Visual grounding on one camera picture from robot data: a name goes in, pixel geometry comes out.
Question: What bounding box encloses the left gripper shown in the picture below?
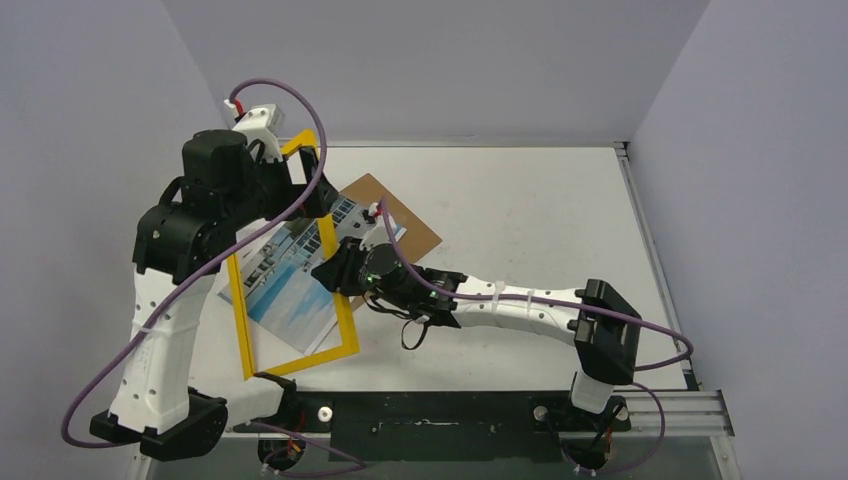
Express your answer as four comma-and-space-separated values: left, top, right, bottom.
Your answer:
226, 144, 338, 229

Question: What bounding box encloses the yellow picture frame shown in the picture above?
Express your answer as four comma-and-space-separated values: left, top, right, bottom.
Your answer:
226, 129, 360, 380

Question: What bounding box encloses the building and sky photo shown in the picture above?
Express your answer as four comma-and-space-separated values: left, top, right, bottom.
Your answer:
239, 219, 337, 355

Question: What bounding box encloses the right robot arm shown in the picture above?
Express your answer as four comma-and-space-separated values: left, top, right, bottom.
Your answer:
311, 237, 641, 429

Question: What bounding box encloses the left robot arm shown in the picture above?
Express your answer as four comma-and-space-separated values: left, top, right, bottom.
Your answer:
89, 130, 330, 461

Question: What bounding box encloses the brown backing board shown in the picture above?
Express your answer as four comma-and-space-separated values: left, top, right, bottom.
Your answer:
339, 173, 443, 313

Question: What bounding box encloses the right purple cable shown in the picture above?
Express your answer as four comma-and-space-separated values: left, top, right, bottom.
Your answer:
376, 195, 695, 478

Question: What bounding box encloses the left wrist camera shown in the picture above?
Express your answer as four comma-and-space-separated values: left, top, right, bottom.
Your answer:
223, 99, 285, 147

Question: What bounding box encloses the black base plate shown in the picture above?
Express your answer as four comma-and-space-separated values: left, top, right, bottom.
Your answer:
272, 390, 631, 463

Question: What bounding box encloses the aluminium front rail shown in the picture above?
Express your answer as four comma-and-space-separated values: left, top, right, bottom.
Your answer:
127, 390, 738, 479

